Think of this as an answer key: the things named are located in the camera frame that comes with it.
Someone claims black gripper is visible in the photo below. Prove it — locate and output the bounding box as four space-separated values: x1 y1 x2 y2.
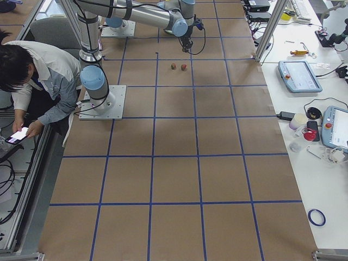
180 35 193 52

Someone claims teach pendant far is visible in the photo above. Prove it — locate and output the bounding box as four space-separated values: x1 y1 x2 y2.
278 60 322 93

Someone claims teach pendant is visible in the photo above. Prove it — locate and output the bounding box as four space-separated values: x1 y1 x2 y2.
278 60 322 93
321 106 347 153

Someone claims gold wrapped object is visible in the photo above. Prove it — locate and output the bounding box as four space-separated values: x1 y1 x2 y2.
290 50 309 56

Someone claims black power adapter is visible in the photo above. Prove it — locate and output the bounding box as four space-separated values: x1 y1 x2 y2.
276 111 295 121

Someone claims seated person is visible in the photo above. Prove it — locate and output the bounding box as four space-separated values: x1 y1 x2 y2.
1 40 82 138

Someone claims red round object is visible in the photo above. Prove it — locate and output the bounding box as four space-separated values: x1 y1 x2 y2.
301 128 320 141

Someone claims teach pendant near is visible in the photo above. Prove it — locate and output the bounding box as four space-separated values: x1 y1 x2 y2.
321 106 347 153

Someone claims smartphone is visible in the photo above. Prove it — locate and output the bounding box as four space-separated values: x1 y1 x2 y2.
5 127 28 145

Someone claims blue tape roll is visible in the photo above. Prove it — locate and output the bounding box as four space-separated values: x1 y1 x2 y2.
307 209 326 227

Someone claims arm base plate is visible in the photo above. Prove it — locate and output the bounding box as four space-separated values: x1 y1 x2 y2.
78 85 127 120
101 21 135 38

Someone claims aluminium frame post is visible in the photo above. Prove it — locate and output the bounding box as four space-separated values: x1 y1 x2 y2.
254 0 288 62

